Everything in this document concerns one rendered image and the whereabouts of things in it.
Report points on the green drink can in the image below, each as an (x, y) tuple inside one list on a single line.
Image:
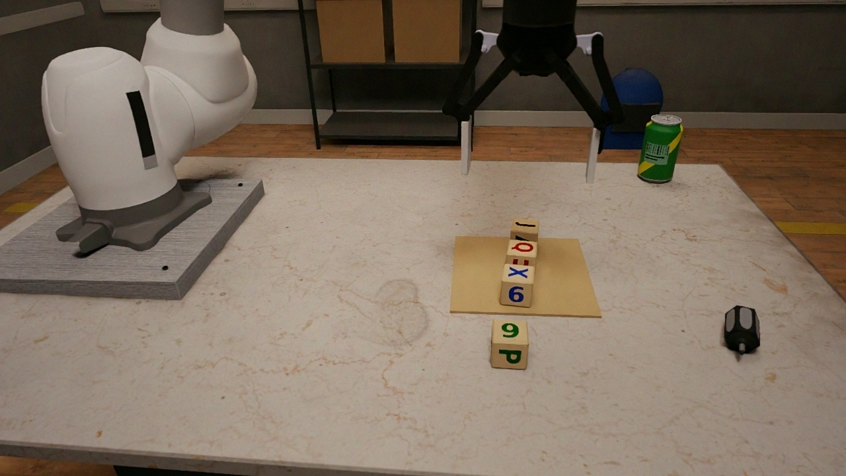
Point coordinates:
[(660, 148)]

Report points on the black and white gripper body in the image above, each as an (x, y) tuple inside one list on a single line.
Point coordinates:
[(517, 15)]

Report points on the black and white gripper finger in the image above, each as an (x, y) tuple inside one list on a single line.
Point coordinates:
[(480, 44), (592, 45)]

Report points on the tan flat mat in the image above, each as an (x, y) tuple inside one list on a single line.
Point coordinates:
[(561, 288)]

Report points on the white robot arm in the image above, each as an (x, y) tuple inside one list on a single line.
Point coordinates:
[(118, 126)]

